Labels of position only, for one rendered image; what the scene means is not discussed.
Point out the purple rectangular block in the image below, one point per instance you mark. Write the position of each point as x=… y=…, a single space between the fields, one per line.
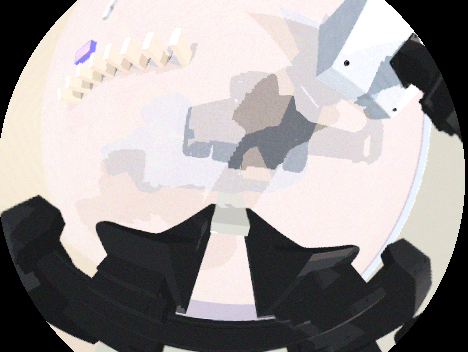
x=85 y=52

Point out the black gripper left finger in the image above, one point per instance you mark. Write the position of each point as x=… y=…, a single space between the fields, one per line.
x=177 y=252

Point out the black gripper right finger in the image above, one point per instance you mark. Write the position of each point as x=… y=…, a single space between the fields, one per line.
x=278 y=264

